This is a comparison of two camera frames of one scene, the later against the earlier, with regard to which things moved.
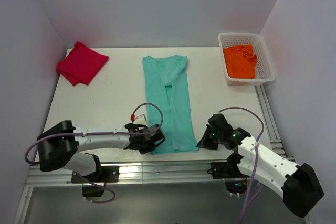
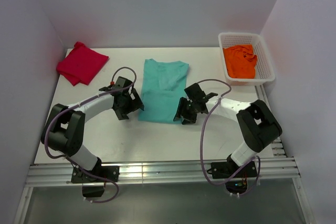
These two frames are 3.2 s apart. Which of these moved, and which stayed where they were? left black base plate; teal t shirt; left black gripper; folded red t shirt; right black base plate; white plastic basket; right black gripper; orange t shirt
Moved: right black gripper; teal t shirt; left black gripper
Stayed: orange t shirt; left black base plate; white plastic basket; folded red t shirt; right black base plate
